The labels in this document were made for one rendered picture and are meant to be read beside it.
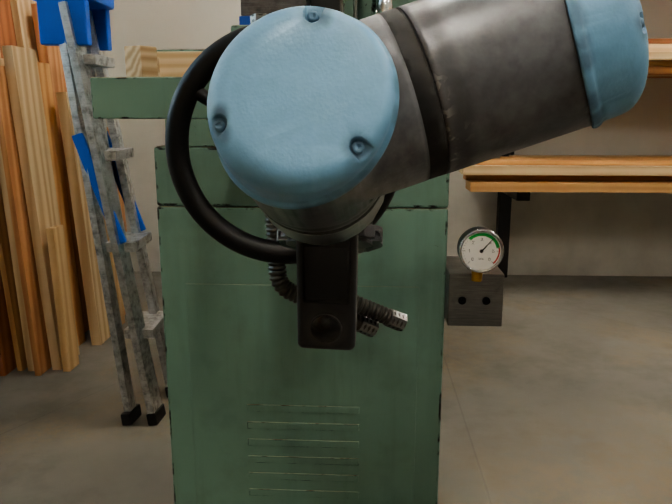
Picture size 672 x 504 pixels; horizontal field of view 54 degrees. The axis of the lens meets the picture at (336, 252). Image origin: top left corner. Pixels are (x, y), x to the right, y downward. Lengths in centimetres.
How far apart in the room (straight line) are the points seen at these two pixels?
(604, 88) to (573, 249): 330
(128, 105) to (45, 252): 134
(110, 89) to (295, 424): 59
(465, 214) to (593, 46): 315
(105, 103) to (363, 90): 77
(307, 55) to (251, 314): 76
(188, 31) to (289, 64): 321
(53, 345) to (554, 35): 218
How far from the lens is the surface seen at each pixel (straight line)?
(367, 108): 30
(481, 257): 94
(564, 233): 361
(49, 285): 234
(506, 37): 33
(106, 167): 182
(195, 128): 100
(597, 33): 34
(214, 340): 106
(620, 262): 373
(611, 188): 310
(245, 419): 110
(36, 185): 231
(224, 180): 100
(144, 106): 103
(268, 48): 32
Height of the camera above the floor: 85
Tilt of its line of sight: 12 degrees down
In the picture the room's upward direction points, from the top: straight up
